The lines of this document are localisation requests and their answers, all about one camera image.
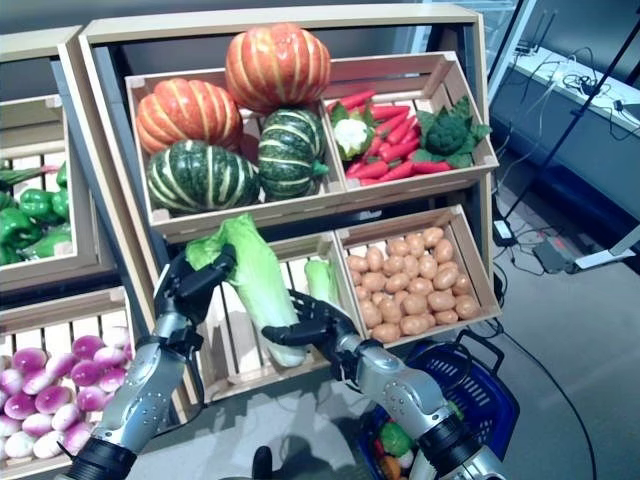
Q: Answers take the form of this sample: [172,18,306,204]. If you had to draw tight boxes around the black stand with camera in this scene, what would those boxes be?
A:
[502,27,640,221]

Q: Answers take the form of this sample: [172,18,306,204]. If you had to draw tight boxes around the orange striped pumpkin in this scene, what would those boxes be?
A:
[134,78,245,155]
[224,22,332,115]

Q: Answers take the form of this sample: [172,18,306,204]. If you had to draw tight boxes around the black power adapter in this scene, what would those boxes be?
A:
[492,219,516,247]

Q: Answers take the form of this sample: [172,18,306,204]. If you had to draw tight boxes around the long black floor cable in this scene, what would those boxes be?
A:
[492,319,601,480]

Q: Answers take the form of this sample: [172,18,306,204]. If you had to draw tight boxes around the white desk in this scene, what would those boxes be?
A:
[487,47,640,274]

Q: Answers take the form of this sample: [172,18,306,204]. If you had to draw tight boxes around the long green vegetable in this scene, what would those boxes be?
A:
[0,167,59,194]

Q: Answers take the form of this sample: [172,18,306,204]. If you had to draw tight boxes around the glass door cabinet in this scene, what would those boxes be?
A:
[419,0,539,106]

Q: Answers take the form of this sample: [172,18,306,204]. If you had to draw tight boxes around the red carrot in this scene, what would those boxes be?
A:
[339,89,377,111]
[349,160,389,180]
[369,104,412,121]
[412,160,453,175]
[387,113,409,146]
[379,160,416,182]

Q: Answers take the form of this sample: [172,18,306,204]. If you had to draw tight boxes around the white cauliflower green leaves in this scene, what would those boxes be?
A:
[327,102,376,161]

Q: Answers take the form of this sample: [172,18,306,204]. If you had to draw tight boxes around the green striped pumpkin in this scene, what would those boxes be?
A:
[146,139,261,214]
[257,108,331,202]

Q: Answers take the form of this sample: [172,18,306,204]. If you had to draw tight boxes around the wooden display shelf dark frame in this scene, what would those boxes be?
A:
[77,3,504,409]

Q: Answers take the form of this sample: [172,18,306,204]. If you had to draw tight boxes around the grey box with red light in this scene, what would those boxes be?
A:
[532,237,581,275]

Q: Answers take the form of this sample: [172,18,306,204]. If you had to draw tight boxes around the purple white turnip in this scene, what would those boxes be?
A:
[92,345,126,369]
[3,392,39,421]
[22,412,54,437]
[49,403,81,432]
[70,334,105,361]
[44,353,76,379]
[74,385,106,412]
[62,422,94,454]
[34,384,72,415]
[32,430,65,459]
[3,430,36,459]
[69,359,104,387]

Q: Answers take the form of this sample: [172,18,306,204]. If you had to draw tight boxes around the green broccoli with leaves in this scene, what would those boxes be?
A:
[413,95,492,169]

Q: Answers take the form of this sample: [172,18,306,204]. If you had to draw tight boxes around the small green vegetable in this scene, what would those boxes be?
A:
[378,422,415,454]

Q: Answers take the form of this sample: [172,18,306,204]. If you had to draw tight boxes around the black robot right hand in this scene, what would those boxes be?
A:
[260,289,364,371]

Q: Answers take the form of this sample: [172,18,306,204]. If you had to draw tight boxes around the green white napa cabbage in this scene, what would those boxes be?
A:
[303,258,342,307]
[184,213,309,369]

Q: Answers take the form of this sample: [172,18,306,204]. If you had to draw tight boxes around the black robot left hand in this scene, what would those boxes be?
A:
[152,243,237,331]

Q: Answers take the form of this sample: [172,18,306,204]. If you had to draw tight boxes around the black router with antennas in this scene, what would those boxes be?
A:
[516,12,557,56]

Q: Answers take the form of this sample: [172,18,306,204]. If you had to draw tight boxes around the blue plastic shopping basket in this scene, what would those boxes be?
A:
[357,329,521,480]

